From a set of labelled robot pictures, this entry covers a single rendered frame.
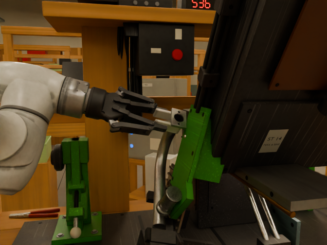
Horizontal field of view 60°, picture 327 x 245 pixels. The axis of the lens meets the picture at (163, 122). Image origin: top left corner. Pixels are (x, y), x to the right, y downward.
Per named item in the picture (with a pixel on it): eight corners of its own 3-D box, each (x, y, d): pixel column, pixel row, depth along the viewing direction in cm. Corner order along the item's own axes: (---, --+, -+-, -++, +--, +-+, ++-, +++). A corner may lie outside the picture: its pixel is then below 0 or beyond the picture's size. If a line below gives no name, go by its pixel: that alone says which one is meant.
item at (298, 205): (368, 209, 51) (370, 193, 51) (289, 218, 48) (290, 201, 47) (254, 155, 89) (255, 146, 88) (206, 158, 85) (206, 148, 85)
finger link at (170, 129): (155, 118, 70) (155, 120, 69) (182, 125, 71) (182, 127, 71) (152, 125, 72) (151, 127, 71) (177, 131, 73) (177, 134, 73)
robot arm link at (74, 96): (68, 68, 66) (94, 75, 67) (66, 93, 72) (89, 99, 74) (58, 96, 60) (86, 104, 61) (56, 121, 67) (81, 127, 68)
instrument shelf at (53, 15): (334, 29, 93) (335, 17, 93) (42, 16, 74) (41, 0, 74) (285, 40, 117) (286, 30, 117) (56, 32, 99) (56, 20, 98)
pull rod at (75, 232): (81, 239, 72) (80, 218, 71) (69, 241, 71) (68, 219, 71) (82, 229, 77) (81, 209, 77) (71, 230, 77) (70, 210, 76)
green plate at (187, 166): (215, 206, 64) (241, 116, 62) (181, 200, 62) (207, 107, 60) (199, 188, 75) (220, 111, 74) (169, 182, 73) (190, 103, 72)
